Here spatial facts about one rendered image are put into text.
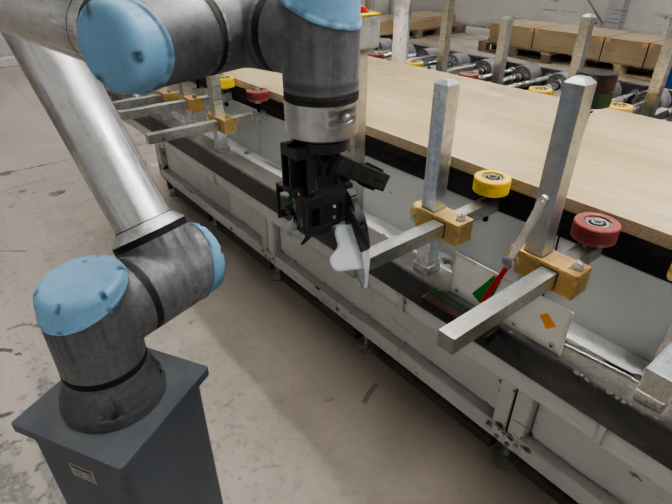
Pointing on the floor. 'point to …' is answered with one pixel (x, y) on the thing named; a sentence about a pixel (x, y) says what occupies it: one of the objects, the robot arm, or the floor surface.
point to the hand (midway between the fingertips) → (335, 264)
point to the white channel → (400, 30)
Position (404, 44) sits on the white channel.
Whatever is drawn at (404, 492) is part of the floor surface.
